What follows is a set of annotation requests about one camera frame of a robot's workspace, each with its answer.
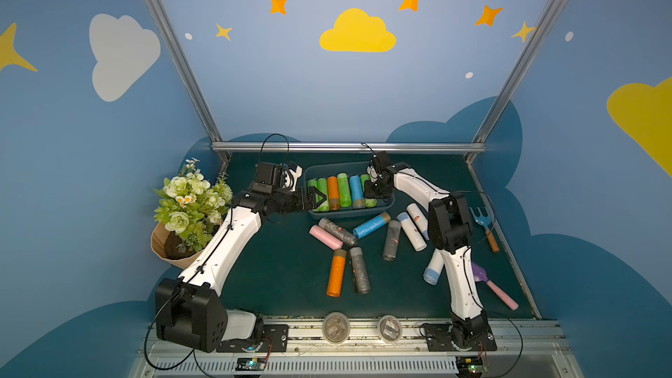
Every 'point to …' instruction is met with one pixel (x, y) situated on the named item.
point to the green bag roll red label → (344, 190)
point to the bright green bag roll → (368, 202)
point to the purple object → (480, 275)
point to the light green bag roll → (322, 185)
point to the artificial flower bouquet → (191, 208)
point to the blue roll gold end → (371, 226)
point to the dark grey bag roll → (338, 232)
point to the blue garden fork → (485, 220)
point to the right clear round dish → (390, 328)
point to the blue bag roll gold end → (358, 201)
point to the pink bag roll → (325, 237)
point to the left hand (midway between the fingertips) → (319, 198)
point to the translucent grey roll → (391, 241)
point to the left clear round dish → (336, 327)
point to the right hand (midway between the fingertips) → (372, 191)
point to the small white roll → (434, 268)
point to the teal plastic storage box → (380, 205)
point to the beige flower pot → (164, 242)
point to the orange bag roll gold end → (333, 193)
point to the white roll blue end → (412, 232)
